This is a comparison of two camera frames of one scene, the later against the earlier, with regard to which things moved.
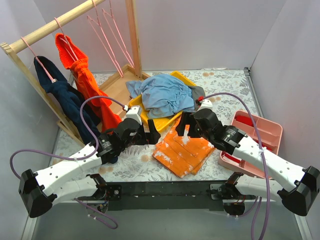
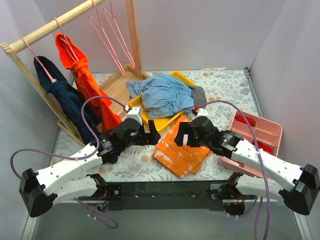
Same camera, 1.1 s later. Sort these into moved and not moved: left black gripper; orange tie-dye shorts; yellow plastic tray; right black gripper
Moved: right black gripper
Not moved: yellow plastic tray; orange tie-dye shorts; left black gripper
